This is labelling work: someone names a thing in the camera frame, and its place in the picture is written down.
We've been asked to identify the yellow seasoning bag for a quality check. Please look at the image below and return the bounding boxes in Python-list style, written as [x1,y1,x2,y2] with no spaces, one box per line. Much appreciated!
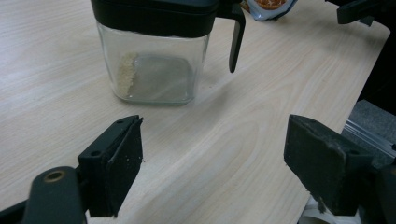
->
[239,0,298,22]

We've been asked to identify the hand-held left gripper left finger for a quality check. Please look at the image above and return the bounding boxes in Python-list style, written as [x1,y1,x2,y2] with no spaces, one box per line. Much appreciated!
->
[78,114,145,218]

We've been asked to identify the aluminium floor rail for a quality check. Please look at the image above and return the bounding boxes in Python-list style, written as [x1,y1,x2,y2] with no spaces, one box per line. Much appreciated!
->
[340,119,396,161]

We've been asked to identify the beige seasoning granules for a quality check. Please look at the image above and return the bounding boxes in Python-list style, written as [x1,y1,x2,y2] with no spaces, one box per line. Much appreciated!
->
[115,51,140,98]

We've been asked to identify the glass jar with black lid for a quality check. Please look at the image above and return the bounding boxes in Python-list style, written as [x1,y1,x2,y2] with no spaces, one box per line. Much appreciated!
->
[90,0,247,106]

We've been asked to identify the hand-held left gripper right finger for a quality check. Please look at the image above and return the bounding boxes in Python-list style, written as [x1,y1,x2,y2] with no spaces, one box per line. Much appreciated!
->
[283,113,375,217]

